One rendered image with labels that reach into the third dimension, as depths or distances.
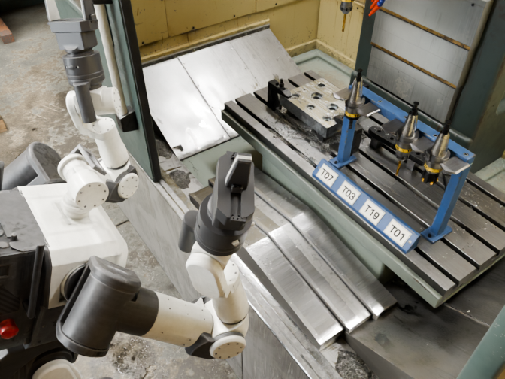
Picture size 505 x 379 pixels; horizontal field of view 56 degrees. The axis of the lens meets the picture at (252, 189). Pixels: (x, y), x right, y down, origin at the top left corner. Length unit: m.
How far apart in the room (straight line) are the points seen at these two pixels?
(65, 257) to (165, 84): 1.64
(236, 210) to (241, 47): 2.11
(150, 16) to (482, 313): 1.89
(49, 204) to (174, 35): 1.64
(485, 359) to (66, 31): 1.06
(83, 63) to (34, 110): 2.84
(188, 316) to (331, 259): 0.80
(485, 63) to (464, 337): 1.00
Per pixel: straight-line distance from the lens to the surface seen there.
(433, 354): 1.52
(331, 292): 1.64
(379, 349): 1.55
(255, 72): 2.64
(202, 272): 0.83
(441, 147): 1.39
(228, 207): 0.67
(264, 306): 1.50
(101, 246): 0.99
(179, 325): 0.98
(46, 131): 3.77
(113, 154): 1.36
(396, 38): 2.18
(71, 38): 1.23
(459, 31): 1.98
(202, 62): 2.61
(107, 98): 1.24
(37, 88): 4.32
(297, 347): 1.43
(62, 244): 0.97
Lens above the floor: 2.06
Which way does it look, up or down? 44 degrees down
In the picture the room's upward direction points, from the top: straight up
